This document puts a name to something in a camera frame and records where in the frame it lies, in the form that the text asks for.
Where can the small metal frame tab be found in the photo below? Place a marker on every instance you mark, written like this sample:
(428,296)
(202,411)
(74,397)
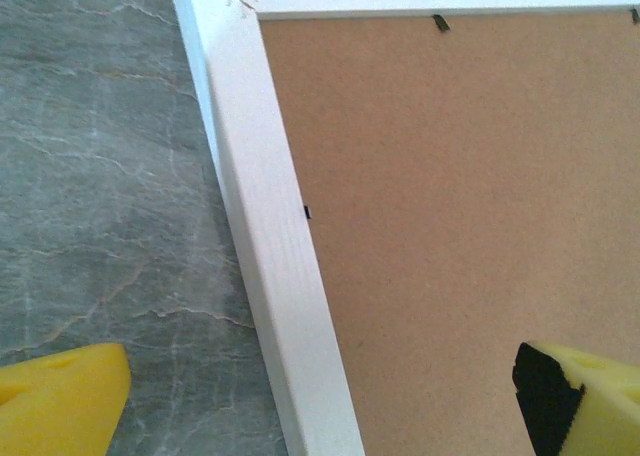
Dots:
(440,23)
(635,15)
(307,212)

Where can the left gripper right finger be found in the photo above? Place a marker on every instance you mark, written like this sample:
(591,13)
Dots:
(590,406)

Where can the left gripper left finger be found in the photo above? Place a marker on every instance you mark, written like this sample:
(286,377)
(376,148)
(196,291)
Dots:
(55,406)

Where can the white wooden picture frame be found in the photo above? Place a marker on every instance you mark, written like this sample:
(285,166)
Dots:
(260,176)

